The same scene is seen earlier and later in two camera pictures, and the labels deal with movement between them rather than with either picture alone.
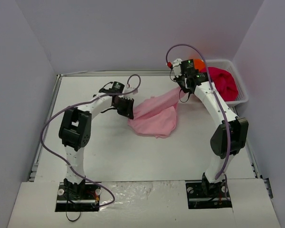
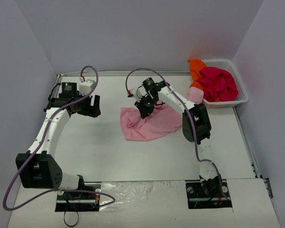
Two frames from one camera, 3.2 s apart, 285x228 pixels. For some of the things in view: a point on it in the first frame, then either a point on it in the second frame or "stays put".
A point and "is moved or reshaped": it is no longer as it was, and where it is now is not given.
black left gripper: (124, 107) to (88, 106)
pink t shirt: (156, 116) is moved or reshaped
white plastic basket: (242, 96) stays put
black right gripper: (184, 87) to (143, 110)
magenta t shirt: (223, 82) stays put
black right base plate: (201, 194) stays put
